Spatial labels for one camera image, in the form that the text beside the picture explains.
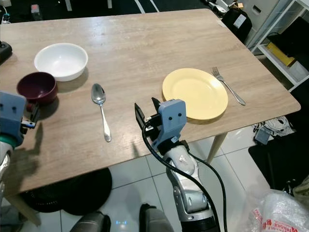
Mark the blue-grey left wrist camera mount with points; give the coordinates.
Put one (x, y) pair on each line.
(12, 116)

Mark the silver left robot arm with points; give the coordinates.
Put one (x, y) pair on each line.
(6, 164)

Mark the grey robot right leg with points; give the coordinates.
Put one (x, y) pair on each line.
(159, 221)

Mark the black backpack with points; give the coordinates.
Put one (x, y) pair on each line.
(236, 21)

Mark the clear plastic bag red print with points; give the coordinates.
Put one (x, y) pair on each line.
(280, 212)

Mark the grey power adapter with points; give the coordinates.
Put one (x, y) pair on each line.
(263, 135)

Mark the yellow box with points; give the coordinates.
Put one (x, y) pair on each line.
(280, 53)

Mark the white shelf rack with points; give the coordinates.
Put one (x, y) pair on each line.
(277, 72)

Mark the silver spoon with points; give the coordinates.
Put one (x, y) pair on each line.
(98, 94)

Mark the light wooden table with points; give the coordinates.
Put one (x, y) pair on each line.
(140, 53)

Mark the black handheld controller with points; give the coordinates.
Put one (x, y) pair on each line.
(6, 52)

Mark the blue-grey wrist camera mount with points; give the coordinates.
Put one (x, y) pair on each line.
(173, 121)
(12, 116)

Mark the black floor bag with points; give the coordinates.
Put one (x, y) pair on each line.
(280, 162)

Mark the yellow plate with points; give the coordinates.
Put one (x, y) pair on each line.
(195, 92)

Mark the maroon bowl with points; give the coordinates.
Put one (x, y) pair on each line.
(36, 88)

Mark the white bowl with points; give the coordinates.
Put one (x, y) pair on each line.
(60, 62)

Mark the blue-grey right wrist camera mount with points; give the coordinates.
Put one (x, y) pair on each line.
(173, 121)

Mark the silver fork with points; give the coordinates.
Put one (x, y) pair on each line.
(229, 87)

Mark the small clear bottle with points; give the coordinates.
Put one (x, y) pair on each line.
(35, 11)

